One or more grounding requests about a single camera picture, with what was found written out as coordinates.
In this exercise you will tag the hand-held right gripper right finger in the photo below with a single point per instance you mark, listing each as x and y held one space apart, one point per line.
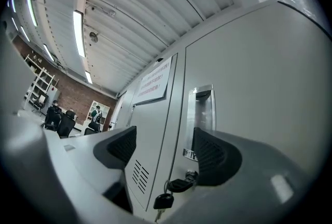
246 186

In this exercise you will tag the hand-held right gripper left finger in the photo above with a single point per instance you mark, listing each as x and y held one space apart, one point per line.
88 166

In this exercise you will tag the grey metal locker cabinet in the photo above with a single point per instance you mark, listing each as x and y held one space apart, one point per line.
254 75

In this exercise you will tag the white shelving unit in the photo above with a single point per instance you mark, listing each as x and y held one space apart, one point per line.
39 83

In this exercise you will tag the black office chair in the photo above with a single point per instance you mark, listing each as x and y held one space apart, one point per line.
52 122
92 128
66 124

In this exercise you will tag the white arched shelf unit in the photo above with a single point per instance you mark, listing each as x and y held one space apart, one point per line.
105 114

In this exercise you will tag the black key in lock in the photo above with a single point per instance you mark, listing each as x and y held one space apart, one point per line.
181 183

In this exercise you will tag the hanging black key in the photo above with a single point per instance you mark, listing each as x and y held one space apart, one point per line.
163 201

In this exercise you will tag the white paper notice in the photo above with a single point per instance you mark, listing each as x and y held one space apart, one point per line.
154 80

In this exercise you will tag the round ceiling disc fixture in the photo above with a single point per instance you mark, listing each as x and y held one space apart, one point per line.
94 37

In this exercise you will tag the black dome camera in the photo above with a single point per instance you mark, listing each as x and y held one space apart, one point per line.
159 59

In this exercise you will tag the ceiling security camera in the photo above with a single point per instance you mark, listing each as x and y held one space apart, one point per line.
93 8

